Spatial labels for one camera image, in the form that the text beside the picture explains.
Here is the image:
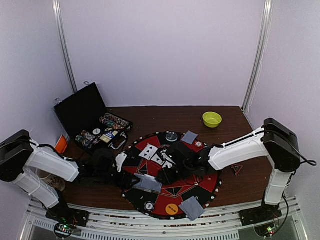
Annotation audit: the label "green plastic bowl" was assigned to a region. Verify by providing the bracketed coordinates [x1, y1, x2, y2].
[202, 111, 223, 128]

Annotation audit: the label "orange plastic bowl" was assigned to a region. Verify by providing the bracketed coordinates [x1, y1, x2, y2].
[54, 135, 68, 154]

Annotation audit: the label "orange big blind button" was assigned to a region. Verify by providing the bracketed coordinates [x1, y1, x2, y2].
[165, 203, 179, 216]

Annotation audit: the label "aluminium front rail frame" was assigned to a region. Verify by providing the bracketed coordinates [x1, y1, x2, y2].
[19, 196, 308, 240]

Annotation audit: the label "white ceramic mug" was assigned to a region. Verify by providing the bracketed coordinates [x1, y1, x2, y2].
[35, 169, 66, 192]

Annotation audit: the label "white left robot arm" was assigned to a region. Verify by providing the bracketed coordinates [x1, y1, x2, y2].
[0, 130, 139, 222]

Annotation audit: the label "black poker chip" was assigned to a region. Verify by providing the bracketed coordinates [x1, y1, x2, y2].
[144, 201, 155, 212]

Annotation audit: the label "blue texas holdem card box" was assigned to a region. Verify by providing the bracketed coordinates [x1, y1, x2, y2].
[99, 129, 119, 144]

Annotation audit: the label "red black triangle token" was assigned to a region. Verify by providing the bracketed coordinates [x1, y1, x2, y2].
[231, 164, 243, 176]

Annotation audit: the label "row poker chips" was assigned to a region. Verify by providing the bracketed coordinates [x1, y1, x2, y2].
[75, 130, 102, 149]
[99, 113, 133, 130]

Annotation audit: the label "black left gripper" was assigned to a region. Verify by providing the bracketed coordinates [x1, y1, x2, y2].
[94, 167, 141, 190]

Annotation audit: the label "round red black poker mat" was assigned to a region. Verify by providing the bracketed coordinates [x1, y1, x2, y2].
[119, 131, 222, 220]

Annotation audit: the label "three of spades card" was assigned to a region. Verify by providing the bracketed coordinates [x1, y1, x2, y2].
[139, 144, 158, 161]

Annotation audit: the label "left aluminium corner post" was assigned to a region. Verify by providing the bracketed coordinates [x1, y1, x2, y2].
[52, 0, 78, 93]

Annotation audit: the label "red five poker chip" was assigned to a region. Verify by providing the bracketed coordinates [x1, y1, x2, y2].
[195, 141, 203, 148]

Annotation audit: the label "black poker chip case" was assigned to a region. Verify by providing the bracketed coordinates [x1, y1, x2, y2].
[53, 83, 133, 154]

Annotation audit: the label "white dealer button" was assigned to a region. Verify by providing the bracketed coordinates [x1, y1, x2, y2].
[93, 128, 101, 135]

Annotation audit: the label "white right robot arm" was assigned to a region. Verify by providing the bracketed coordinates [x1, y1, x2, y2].
[156, 118, 301, 221]

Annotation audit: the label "top row poker chips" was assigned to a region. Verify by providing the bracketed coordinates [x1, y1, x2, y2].
[99, 113, 133, 130]

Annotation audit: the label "aluminium corner post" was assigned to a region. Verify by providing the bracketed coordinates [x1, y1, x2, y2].
[52, 0, 78, 93]
[242, 0, 274, 115]

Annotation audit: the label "dealt blue-backed playing cards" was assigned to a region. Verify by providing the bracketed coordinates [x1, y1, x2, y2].
[179, 196, 205, 221]

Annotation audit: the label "grey playing card deck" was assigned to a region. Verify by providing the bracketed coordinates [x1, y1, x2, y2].
[133, 173, 163, 193]

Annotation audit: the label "right aluminium corner post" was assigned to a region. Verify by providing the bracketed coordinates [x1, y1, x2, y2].
[242, 0, 274, 115]

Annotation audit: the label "two of clubs card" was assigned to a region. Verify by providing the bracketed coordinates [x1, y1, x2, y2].
[151, 153, 166, 166]

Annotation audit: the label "middle row poker chips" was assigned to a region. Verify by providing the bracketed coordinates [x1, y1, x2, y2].
[75, 130, 102, 149]

